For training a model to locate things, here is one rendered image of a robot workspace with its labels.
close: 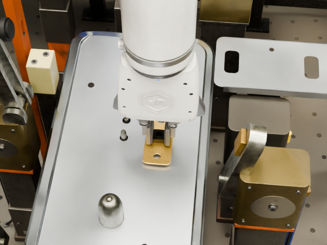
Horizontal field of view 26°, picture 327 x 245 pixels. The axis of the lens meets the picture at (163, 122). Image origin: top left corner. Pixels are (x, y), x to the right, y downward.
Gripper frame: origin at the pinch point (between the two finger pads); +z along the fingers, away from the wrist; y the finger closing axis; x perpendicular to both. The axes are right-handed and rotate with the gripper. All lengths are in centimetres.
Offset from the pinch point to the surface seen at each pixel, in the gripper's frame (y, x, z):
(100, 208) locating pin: -6.0, -13.4, -0.7
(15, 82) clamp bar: -19.1, 1.1, -6.2
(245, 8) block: 11.2, 23.5, -0.4
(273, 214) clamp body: 16.2, -8.5, 6.0
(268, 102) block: 15.4, 9.8, 4.9
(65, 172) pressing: -12.1, -6.3, 3.1
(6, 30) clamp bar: -17.6, -0.9, -18.2
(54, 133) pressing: -14.6, -0.4, 2.7
